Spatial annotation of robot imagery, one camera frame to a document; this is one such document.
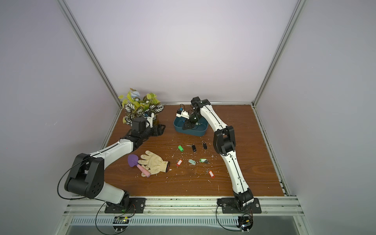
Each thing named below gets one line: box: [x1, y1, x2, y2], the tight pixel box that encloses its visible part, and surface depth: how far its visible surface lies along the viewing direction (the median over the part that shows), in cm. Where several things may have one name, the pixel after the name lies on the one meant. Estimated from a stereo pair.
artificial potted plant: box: [117, 88, 165, 128], surface depth 89 cm
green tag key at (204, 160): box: [199, 158, 211, 165], surface depth 91 cm
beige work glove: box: [137, 150, 171, 177], surface depth 89 cm
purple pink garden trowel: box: [127, 153, 151, 178], surface depth 87 cm
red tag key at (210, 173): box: [204, 167, 215, 179], surface depth 85 cm
